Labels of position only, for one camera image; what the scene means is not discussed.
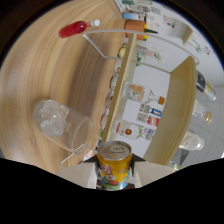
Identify yellow drink can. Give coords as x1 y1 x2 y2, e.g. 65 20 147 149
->
96 140 133 191

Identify clear bottle orange cap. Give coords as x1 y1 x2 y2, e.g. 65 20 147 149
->
122 82 166 106

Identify red liquid bottle white cap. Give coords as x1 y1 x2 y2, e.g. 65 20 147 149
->
59 19 101 39

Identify clear bottle red label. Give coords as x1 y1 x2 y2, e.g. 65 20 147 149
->
113 119 156 140

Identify clear glass with ice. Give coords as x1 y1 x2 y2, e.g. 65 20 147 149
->
32 99 95 155

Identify large clear cork-lid bottle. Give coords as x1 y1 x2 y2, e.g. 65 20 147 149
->
192 99 213 125

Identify light blue plastic bottle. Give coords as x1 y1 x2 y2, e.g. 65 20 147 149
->
122 11 139 21

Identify red wall poster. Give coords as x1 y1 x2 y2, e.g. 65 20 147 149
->
146 115 162 128

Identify blue wall poster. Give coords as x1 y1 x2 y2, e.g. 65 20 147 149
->
149 106 164 118

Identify white frame wooden shelf rack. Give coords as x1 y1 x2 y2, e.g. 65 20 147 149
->
59 29 201 168

